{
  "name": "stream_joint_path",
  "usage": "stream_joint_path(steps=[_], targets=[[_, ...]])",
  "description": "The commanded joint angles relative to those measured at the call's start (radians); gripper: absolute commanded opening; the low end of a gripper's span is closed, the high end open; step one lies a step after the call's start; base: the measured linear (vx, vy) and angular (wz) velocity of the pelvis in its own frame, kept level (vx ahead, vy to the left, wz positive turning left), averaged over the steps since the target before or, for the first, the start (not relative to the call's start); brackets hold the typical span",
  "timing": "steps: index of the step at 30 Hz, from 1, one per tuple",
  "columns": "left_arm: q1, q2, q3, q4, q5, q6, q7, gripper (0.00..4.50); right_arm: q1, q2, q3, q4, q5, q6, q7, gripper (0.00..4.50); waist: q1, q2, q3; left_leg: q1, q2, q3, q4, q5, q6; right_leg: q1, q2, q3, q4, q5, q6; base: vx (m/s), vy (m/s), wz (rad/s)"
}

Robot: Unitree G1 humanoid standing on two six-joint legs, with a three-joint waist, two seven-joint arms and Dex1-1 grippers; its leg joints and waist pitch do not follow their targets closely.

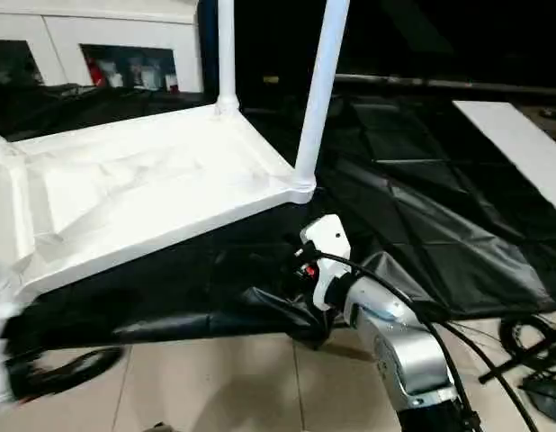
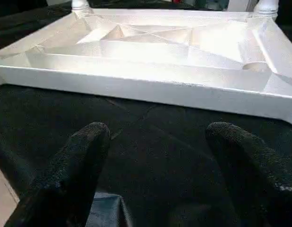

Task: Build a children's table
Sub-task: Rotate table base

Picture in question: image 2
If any white plastic table leg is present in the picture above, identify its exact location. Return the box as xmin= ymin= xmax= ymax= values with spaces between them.
xmin=253 ymin=0 xmax=278 ymax=21
xmin=70 ymin=0 xmax=90 ymax=14

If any white cabinet with glass doors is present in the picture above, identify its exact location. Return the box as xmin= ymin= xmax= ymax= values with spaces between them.
xmin=183 ymin=0 xmax=255 ymax=12

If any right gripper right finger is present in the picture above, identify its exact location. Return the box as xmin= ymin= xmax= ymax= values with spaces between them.
xmin=206 ymin=122 xmax=292 ymax=227

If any black plastic mat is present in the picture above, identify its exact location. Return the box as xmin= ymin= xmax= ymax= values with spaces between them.
xmin=0 ymin=0 xmax=292 ymax=227

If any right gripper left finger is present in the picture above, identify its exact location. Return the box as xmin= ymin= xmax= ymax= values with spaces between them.
xmin=5 ymin=122 xmax=112 ymax=227

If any white plastic table top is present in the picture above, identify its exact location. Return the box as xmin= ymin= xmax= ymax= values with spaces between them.
xmin=0 ymin=7 xmax=292 ymax=130

